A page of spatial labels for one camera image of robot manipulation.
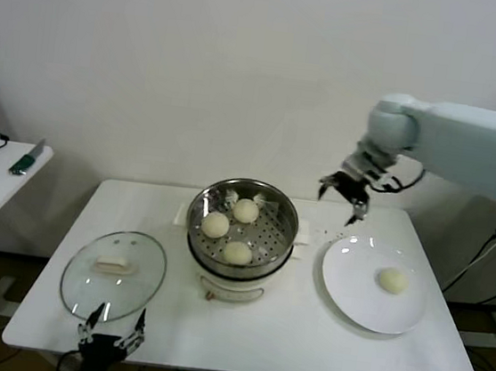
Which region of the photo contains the glass lid with cream handle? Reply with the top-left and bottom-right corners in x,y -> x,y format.
55,223 -> 172,329

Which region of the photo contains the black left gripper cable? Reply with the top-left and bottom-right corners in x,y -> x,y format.
57,351 -> 80,371

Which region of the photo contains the green handled knife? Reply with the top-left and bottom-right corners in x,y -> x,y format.
7,134 -> 47,180

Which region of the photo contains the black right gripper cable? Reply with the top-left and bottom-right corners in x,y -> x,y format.
370,161 -> 427,198

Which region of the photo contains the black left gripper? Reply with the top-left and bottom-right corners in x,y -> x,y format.
72,300 -> 148,371

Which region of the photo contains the cream electric cooking pot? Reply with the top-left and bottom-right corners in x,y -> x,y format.
180,231 -> 304,312

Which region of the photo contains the white round plate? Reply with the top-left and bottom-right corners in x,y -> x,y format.
314,231 -> 433,340

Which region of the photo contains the white side table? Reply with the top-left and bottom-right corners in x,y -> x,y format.
0,139 -> 55,321

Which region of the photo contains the perforated steel steamer basket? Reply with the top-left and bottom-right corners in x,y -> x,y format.
167,171 -> 319,287

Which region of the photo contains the white steamed baozi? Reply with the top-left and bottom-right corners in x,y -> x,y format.
221,239 -> 255,269
230,197 -> 262,225
200,210 -> 232,241
375,266 -> 412,298

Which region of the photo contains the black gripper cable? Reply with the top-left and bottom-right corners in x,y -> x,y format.
370,161 -> 427,198
57,351 -> 80,371

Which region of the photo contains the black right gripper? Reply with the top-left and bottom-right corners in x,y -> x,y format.
313,169 -> 374,230

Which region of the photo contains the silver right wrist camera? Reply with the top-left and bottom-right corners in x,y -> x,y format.
367,165 -> 397,188

